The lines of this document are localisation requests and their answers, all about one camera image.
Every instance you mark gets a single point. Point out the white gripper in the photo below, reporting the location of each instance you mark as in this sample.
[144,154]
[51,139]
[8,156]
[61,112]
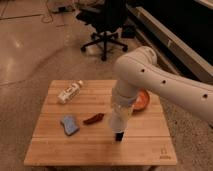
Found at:
[122,106]

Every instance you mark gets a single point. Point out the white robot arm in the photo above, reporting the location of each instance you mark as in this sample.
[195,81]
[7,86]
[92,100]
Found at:
[138,70]

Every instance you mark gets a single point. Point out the black eraser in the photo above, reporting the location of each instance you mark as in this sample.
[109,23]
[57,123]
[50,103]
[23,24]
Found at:
[119,136]

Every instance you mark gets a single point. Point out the orange bowl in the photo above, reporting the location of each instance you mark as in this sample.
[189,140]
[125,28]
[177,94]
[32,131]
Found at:
[142,101]

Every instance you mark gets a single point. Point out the dark red chili pepper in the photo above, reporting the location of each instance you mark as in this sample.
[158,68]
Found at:
[94,119]

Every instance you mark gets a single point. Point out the white plastic bottle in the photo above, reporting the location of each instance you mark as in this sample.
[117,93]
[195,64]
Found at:
[71,91]

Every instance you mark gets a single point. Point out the wooden table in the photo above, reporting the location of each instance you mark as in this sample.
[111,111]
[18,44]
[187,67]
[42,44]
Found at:
[146,141]

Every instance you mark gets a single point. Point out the blue sponge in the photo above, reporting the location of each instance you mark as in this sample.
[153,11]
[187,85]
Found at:
[69,125]

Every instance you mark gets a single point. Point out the black office chair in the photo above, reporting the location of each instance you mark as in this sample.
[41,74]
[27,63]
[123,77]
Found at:
[106,19]

